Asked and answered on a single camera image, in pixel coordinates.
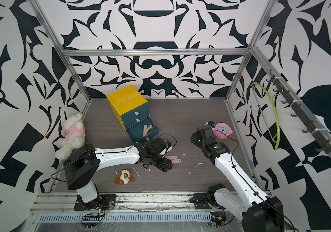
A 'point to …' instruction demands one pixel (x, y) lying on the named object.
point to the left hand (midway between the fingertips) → (167, 162)
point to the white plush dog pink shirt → (75, 132)
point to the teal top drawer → (134, 112)
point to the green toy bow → (275, 109)
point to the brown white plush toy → (124, 177)
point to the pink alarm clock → (223, 127)
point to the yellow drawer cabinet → (128, 105)
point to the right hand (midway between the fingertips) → (193, 133)
